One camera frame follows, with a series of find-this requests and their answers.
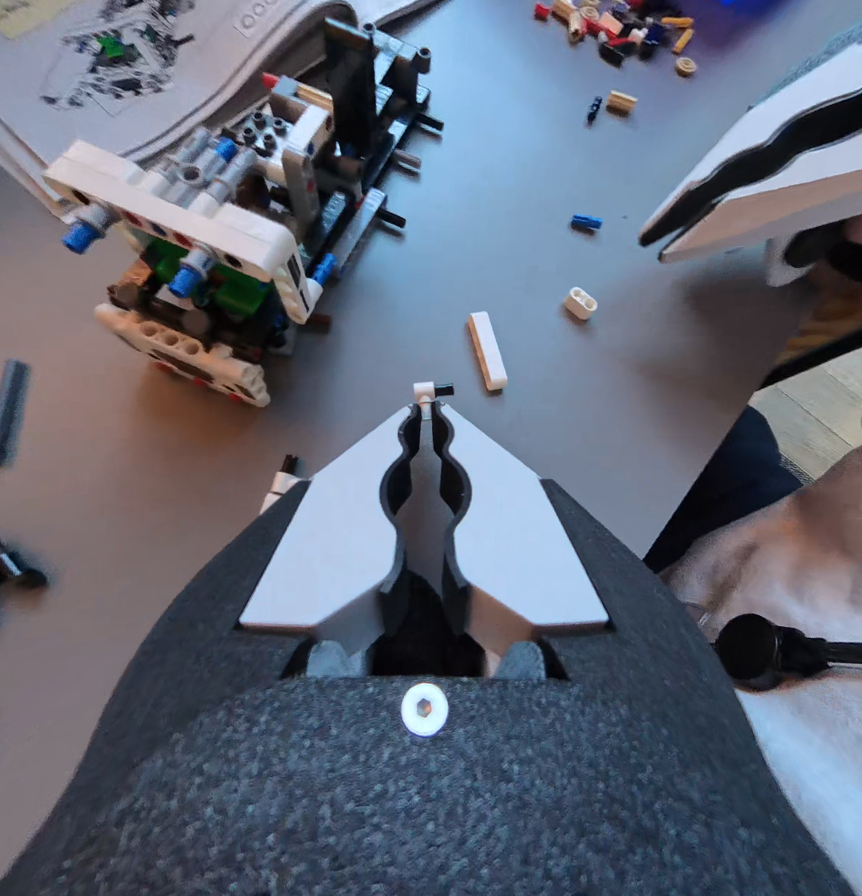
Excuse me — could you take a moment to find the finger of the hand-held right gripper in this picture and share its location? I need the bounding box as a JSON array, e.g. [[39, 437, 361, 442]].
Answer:
[[640, 45, 862, 247], [658, 115, 862, 288]]

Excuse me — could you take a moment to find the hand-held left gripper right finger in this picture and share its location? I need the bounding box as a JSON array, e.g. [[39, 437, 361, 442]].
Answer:
[[431, 402, 609, 662]]

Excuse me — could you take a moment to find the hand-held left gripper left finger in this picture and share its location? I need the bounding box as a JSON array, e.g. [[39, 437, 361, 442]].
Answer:
[[240, 405, 424, 676]]

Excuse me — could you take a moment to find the small white lego pin connector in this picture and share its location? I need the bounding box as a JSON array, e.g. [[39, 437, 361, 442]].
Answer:
[[413, 381, 456, 422]]

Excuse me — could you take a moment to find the white lego piece black pin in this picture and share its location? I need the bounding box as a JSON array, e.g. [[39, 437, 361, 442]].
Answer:
[[262, 454, 311, 517]]

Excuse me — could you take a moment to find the pile of coloured lego pieces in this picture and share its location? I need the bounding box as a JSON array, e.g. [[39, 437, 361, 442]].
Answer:
[[532, 0, 699, 78]]

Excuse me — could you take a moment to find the long white lego beam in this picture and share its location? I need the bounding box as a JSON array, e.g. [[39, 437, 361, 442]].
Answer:
[[467, 311, 509, 392]]

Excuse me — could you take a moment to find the white and black lego vehicle model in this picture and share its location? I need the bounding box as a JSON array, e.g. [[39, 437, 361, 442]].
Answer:
[[42, 17, 447, 408]]

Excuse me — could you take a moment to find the dark grey lego tube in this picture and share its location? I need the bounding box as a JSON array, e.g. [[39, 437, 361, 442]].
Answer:
[[0, 359, 32, 468]]

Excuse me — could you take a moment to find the lego instruction booklet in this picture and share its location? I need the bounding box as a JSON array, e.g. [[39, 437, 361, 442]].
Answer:
[[0, 0, 446, 218]]

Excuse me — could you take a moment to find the person's dark trouser leg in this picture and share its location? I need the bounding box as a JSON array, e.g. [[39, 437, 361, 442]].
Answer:
[[643, 405, 804, 576]]

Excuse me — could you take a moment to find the person's white shirt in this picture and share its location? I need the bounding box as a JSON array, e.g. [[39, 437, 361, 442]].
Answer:
[[658, 441, 862, 896]]

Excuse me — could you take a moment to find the yellow paper note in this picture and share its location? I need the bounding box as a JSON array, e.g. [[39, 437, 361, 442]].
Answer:
[[0, 0, 63, 41]]

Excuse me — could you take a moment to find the black cable plug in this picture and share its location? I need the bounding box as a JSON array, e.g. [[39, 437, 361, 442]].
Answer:
[[713, 613, 862, 692]]

